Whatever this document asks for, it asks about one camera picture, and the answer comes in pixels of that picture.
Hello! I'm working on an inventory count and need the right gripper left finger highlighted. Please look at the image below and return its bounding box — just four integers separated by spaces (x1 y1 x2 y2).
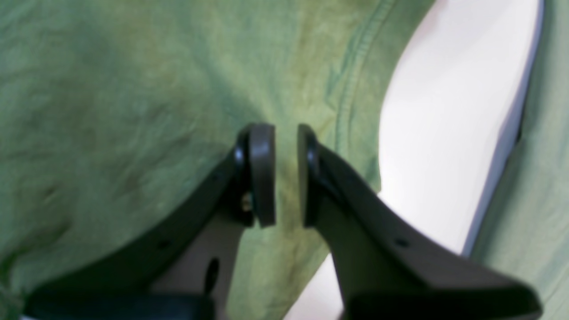
23 123 276 320

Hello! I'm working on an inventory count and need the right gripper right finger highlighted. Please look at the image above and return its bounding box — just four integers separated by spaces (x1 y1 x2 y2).
297 125 543 320

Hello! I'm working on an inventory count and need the green t-shirt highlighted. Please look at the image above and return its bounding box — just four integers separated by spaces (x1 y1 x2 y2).
0 0 569 320

